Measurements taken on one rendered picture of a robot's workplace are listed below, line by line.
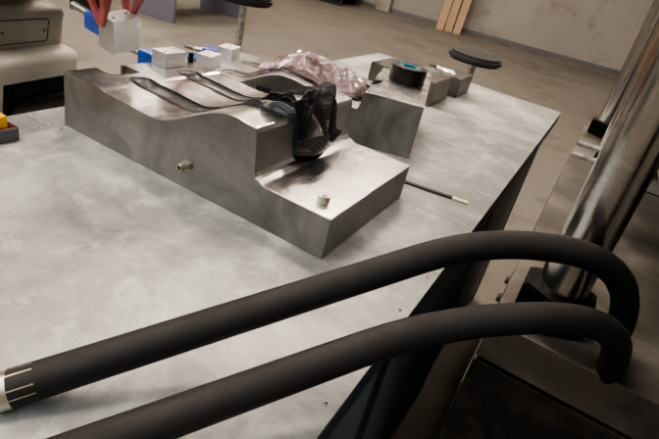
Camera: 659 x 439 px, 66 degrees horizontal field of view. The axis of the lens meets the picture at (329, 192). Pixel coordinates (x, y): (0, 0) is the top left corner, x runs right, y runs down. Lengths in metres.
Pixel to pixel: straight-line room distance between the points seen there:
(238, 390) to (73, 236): 0.32
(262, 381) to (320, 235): 0.27
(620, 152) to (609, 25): 10.42
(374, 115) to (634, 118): 0.53
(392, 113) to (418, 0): 10.31
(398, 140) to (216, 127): 0.45
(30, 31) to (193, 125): 0.68
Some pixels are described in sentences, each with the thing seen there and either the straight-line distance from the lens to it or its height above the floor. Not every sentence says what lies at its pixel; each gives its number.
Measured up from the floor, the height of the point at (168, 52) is 0.92.
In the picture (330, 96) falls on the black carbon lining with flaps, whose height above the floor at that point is 0.94.
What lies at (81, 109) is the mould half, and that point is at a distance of 0.89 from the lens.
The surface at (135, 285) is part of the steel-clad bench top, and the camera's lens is 0.57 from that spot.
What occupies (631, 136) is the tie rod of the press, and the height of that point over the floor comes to 1.04.
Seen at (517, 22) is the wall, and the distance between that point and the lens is 11.01.
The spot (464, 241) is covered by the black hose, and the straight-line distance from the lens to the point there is 0.53.
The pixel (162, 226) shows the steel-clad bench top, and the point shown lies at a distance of 0.67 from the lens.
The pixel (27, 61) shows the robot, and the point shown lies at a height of 0.79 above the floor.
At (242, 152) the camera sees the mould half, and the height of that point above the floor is 0.89.
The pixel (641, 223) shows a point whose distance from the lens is 1.10.
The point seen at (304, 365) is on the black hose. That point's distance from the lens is 0.42.
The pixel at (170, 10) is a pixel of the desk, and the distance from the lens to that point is 5.86.
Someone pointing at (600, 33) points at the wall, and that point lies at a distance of 11.03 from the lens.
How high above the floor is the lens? 1.16
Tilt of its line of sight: 26 degrees down
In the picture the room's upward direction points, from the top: 13 degrees clockwise
